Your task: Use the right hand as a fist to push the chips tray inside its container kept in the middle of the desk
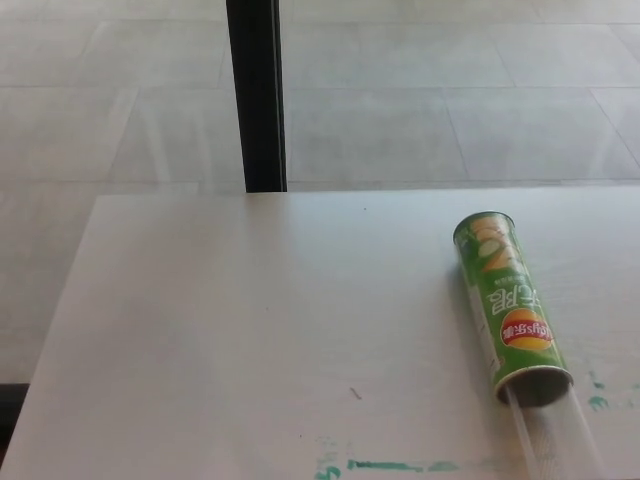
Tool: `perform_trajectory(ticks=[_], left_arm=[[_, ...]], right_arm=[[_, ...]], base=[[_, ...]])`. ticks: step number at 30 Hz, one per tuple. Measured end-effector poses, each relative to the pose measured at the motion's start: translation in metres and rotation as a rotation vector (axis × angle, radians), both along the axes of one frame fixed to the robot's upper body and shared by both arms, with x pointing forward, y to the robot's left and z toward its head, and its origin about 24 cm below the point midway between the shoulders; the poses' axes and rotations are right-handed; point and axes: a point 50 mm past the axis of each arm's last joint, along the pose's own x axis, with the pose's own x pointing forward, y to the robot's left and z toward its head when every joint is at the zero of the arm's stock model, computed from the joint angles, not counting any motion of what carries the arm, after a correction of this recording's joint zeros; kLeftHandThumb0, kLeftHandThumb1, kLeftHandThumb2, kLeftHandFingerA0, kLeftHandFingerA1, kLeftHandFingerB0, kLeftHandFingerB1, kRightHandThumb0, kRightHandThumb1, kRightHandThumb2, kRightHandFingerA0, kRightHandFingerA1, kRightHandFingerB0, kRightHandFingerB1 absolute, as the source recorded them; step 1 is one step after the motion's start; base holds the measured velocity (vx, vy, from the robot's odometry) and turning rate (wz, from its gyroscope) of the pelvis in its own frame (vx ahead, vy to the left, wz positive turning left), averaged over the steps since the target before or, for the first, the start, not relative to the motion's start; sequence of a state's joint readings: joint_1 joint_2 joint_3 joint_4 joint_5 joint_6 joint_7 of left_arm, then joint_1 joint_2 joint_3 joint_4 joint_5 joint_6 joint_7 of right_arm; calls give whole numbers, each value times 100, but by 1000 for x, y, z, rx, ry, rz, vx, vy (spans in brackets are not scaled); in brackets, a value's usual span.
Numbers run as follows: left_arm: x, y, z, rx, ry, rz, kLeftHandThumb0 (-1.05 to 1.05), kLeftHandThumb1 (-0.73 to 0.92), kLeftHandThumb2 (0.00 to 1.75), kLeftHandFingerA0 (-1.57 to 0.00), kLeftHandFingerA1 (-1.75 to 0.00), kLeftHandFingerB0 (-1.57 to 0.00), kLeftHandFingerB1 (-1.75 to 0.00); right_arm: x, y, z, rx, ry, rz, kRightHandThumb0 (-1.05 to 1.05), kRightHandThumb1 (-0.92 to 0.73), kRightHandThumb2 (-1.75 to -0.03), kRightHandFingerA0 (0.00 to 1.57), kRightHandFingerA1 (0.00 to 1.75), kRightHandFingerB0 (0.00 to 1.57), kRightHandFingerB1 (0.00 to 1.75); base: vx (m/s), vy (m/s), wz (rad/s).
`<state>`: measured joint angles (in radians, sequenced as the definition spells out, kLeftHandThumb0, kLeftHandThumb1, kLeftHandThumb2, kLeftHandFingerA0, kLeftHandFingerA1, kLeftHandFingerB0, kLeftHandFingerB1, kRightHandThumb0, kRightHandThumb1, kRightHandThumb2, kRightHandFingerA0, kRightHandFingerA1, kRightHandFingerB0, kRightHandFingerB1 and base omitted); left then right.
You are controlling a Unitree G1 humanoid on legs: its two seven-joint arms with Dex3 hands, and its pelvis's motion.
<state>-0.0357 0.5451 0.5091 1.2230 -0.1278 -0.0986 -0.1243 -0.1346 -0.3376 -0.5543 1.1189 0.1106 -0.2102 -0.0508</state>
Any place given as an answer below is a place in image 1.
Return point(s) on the black vertical window frame post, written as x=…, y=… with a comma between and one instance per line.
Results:
x=256, y=95

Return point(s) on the green Lay's chips can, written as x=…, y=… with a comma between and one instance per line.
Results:
x=505, y=295

